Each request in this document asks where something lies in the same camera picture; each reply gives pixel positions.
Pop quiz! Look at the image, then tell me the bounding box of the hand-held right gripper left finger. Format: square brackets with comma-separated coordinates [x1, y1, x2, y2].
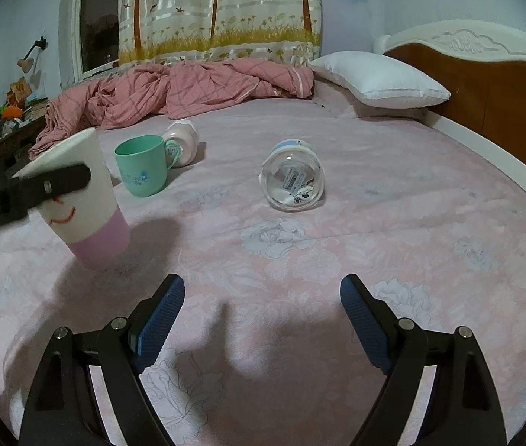
[17, 273, 186, 446]

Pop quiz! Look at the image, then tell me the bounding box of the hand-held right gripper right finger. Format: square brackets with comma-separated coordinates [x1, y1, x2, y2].
[340, 273, 509, 446]

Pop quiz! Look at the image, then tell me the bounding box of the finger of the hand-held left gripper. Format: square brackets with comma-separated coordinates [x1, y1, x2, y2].
[6, 162, 91, 207]

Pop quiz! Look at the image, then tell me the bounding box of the white and pink cup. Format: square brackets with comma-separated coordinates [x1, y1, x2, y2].
[12, 127, 132, 269]

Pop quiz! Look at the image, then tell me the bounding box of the clear glass cup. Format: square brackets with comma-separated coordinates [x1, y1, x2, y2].
[259, 138, 326, 211]

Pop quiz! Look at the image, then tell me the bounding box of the pink floral bed sheet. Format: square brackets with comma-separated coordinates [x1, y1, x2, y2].
[0, 79, 526, 446]

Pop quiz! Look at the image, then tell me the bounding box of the green plastic mug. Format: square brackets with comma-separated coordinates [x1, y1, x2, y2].
[114, 134, 184, 198]

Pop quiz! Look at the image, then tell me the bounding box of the pink checked blanket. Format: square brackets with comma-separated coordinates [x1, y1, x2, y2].
[28, 59, 314, 161]

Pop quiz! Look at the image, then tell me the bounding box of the window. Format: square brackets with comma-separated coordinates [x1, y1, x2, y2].
[72, 0, 126, 81]

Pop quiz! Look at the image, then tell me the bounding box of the white pillow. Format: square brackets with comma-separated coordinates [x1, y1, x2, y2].
[307, 51, 452, 109]

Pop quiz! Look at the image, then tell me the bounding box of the printed tree curtain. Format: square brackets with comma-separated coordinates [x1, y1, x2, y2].
[117, 0, 324, 66]

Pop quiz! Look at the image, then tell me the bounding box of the wooden bed headboard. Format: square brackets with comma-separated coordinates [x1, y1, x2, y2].
[372, 19, 526, 205]

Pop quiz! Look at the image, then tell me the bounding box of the wall lamp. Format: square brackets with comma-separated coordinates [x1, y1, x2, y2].
[16, 36, 50, 74]

